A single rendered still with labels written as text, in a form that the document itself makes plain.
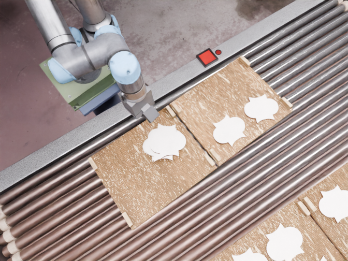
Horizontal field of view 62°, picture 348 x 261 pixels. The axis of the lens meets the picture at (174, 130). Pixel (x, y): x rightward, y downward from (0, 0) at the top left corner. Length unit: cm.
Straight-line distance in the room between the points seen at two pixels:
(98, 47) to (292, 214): 90
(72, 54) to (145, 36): 191
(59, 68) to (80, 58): 6
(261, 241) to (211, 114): 54
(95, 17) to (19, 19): 210
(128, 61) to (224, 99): 64
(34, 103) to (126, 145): 153
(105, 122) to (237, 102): 59
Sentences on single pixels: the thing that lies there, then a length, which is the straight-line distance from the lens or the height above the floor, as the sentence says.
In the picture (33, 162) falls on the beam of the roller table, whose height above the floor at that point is 92.
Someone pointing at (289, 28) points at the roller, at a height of 92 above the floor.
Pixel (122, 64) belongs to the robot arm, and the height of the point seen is 147.
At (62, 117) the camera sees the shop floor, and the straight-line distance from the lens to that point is 251.
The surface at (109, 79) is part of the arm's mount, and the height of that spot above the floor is 92.
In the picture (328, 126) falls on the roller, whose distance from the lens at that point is 140.
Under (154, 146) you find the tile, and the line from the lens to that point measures 117.
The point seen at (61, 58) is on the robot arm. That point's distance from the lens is 86.
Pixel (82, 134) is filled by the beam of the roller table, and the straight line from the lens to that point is 135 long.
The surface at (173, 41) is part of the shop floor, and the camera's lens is 268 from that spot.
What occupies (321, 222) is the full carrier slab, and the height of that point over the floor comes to 94.
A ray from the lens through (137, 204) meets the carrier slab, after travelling 119.
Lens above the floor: 209
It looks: 68 degrees down
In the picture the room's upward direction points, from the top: 8 degrees counter-clockwise
